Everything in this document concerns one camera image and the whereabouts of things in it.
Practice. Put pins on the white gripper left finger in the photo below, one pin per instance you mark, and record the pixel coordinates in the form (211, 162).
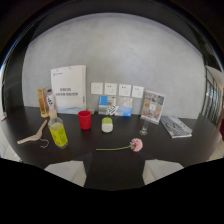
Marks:
(68, 170)

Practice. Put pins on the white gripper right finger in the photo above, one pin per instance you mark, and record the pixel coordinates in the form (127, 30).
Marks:
(160, 170)

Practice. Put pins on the pink flower with green stem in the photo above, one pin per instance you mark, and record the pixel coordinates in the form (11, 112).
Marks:
(136, 144)

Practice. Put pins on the yellow drink plastic bottle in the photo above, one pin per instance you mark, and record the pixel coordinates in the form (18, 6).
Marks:
(58, 132)

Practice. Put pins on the clear stemmed glass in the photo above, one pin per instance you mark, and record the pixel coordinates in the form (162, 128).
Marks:
(145, 128)

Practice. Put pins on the grey magazine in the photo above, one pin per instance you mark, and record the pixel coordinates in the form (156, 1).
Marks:
(176, 126)

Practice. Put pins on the wooden clothes hanger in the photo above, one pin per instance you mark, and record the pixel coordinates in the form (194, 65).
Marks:
(35, 134)

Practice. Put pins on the red plastic cup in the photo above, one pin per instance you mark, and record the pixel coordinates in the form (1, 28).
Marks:
(84, 119)

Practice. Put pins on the green and white small container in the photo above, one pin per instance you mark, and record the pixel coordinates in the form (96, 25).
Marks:
(106, 124)

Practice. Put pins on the colourful picture sign stand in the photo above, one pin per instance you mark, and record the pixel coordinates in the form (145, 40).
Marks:
(152, 106)

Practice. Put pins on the white labelled clear bottle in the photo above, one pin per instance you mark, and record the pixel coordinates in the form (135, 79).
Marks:
(50, 100)

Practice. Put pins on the blue and white booklet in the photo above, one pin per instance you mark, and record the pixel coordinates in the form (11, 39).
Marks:
(115, 106)

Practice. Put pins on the white paper bag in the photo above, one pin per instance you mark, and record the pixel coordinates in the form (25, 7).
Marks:
(68, 87)

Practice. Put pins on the white wall socket plate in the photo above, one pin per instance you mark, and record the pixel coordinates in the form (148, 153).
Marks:
(137, 91)
(125, 90)

